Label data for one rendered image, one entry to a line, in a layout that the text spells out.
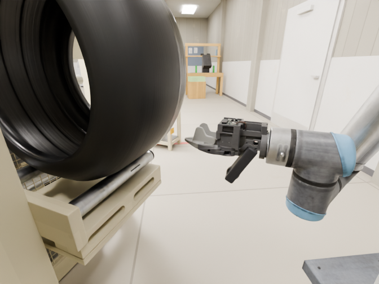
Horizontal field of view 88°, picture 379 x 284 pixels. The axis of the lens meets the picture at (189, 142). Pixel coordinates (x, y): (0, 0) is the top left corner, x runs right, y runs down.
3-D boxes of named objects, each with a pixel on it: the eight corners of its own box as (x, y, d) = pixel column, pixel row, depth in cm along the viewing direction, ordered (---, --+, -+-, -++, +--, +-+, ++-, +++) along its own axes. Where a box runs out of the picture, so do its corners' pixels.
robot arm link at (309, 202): (333, 209, 51) (348, 169, 46) (314, 233, 45) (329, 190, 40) (297, 191, 58) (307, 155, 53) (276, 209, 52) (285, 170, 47)
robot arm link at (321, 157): (350, 189, 40) (368, 145, 36) (283, 177, 44) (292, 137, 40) (338, 165, 48) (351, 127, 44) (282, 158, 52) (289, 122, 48)
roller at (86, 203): (62, 227, 44) (74, 227, 42) (52, 211, 43) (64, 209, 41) (147, 160, 74) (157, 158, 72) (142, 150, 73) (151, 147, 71)
